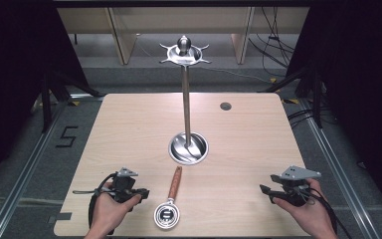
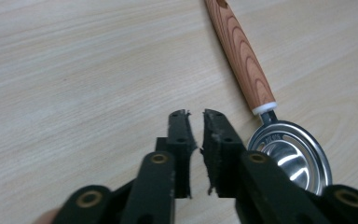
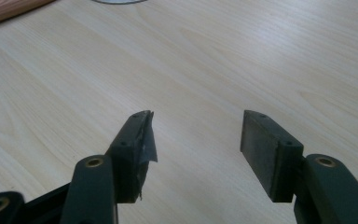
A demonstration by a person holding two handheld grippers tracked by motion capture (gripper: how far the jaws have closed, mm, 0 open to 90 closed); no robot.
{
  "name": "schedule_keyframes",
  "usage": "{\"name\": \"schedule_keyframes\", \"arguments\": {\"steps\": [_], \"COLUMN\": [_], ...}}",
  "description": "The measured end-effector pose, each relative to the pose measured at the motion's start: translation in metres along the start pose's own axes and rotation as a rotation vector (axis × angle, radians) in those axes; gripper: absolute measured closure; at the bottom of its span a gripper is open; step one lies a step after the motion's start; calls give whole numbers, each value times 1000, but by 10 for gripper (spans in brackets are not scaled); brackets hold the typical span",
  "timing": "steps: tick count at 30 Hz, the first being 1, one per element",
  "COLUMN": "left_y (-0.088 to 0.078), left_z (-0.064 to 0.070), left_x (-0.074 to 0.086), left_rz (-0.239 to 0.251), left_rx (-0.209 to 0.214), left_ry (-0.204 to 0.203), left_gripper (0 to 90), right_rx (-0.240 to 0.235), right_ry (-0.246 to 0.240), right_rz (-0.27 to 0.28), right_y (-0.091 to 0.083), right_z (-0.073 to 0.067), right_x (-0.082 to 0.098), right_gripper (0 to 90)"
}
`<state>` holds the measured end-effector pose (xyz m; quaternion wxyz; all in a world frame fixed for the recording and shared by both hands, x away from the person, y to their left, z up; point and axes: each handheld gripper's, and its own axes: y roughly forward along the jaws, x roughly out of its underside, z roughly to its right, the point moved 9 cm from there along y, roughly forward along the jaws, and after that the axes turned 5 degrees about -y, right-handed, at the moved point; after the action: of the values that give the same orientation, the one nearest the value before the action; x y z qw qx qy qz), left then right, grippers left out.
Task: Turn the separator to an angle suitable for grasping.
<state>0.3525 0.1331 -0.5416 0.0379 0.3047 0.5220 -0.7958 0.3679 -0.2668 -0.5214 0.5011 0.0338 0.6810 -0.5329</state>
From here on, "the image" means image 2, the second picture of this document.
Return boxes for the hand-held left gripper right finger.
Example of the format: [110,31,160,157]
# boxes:
[200,108,247,199]

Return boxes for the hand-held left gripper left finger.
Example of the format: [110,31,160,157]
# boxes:
[154,108,199,200]

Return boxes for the wooden-handled steel slotted spoon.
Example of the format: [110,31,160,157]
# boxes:
[203,0,334,197]

